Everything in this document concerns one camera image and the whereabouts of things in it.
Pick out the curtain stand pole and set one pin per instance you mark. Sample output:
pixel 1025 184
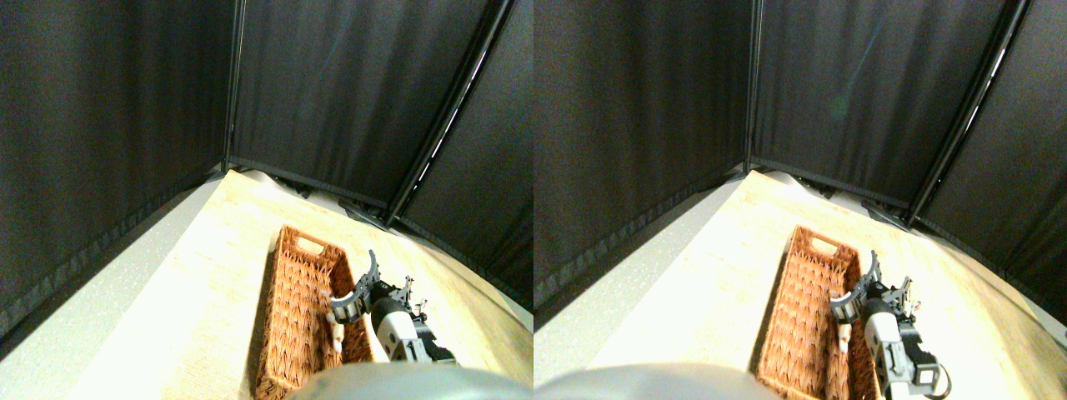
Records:
pixel 753 83
pixel 965 108
pixel 448 108
pixel 233 83

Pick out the curtain stand foot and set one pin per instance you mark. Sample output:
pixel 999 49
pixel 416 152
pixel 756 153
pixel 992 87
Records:
pixel 885 215
pixel 363 215
pixel 296 187
pixel 821 187

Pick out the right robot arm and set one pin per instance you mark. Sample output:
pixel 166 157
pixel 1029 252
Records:
pixel 888 342
pixel 396 333

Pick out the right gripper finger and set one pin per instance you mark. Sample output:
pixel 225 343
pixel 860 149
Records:
pixel 876 268
pixel 348 307
pixel 374 268
pixel 849 307

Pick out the orange white plush toy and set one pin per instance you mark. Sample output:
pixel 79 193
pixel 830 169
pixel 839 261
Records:
pixel 335 335
pixel 844 337

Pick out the brown wicker basket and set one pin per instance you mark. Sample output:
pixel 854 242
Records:
pixel 292 308
pixel 796 317

